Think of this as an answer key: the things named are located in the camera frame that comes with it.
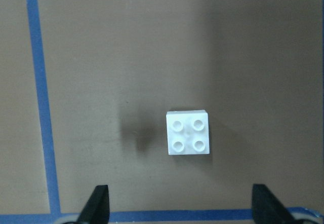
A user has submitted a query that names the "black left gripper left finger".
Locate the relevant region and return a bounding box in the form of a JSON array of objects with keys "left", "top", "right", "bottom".
[{"left": 76, "top": 185, "right": 110, "bottom": 224}]

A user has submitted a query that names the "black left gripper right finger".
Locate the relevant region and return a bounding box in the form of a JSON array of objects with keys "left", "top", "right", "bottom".
[{"left": 252, "top": 184, "right": 296, "bottom": 223}]

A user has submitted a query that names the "white block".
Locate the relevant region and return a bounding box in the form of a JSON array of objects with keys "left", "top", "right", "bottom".
[{"left": 166, "top": 110, "right": 210, "bottom": 156}]

